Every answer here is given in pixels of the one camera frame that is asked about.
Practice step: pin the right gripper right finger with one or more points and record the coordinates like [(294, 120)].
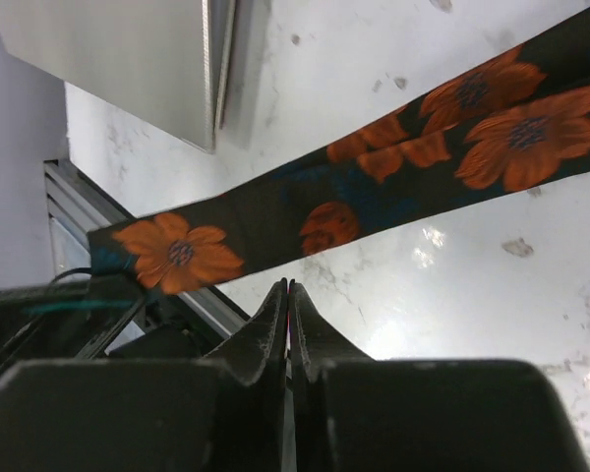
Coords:
[(354, 413)]

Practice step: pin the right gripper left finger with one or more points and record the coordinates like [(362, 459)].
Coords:
[(221, 412)]

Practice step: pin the black orange floral tie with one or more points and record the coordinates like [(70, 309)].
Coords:
[(515, 122)]

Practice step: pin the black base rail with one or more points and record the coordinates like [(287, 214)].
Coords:
[(80, 316)]

